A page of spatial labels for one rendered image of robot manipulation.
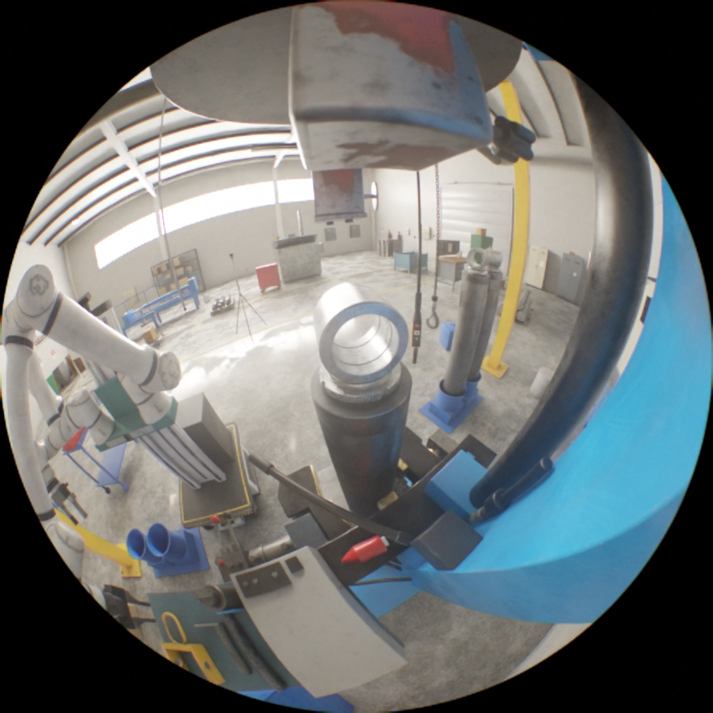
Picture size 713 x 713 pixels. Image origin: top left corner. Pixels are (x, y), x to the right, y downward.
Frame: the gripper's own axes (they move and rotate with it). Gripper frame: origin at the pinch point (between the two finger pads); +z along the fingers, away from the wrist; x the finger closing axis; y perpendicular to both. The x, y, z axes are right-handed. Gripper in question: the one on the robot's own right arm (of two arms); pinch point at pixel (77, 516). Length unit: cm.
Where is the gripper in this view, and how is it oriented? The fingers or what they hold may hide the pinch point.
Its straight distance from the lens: 120.0
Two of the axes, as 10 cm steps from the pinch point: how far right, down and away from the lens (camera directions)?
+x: -7.6, 4.9, -4.3
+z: 3.9, 8.7, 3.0
